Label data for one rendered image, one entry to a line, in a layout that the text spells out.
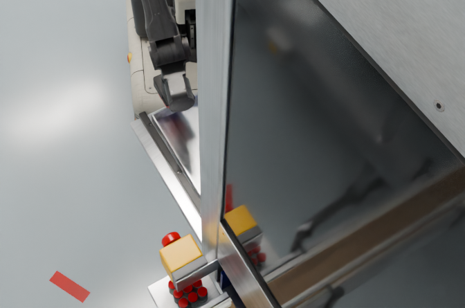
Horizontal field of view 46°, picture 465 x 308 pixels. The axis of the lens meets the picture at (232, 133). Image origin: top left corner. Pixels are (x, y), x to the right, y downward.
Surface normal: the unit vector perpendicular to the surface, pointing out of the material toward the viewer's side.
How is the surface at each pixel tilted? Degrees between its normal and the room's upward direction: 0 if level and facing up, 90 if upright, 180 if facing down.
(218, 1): 90
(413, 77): 90
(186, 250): 0
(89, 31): 0
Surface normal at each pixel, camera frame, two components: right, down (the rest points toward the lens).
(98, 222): 0.04, -0.53
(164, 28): 0.17, 0.47
